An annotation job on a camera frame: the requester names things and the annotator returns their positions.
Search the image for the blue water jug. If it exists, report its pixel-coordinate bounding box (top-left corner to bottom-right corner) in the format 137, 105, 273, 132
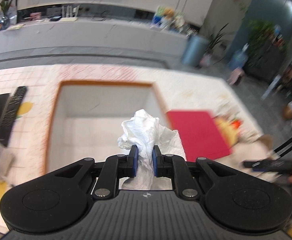
228, 43, 249, 70

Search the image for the black remote control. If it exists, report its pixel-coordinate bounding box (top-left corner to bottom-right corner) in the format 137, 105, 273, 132
0, 86, 27, 147

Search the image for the marble TV console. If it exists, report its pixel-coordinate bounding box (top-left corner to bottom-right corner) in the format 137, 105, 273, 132
0, 18, 187, 57

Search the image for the yellow microfiber cloth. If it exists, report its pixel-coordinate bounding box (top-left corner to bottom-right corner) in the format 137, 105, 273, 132
214, 117, 238, 148

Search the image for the orange crochet fruit toy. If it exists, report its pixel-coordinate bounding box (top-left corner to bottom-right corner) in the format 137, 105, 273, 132
231, 119, 242, 129

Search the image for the red capsule dispenser box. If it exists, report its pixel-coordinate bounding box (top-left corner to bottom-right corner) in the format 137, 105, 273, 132
166, 111, 230, 162

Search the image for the teddy bear on console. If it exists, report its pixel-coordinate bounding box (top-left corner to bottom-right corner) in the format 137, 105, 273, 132
163, 8, 175, 21

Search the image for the grey pedal trash bin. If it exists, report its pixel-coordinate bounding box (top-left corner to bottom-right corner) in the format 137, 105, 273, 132
181, 35, 209, 67

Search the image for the orange cardboard storage box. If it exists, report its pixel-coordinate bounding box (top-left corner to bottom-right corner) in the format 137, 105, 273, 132
44, 80, 171, 173

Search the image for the pink woven basket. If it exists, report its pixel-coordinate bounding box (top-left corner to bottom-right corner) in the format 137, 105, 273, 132
200, 53, 212, 68

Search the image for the white wifi router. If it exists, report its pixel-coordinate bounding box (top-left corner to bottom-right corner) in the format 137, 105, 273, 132
60, 5, 79, 22

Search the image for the white paper towel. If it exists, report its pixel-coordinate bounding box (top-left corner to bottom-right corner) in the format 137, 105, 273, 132
117, 109, 186, 190

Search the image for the green plant in glass vase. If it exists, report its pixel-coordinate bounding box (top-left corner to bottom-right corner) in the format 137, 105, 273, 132
0, 0, 13, 30

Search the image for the tall potted floor plant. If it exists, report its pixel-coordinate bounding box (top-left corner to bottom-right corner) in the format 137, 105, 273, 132
206, 23, 231, 55

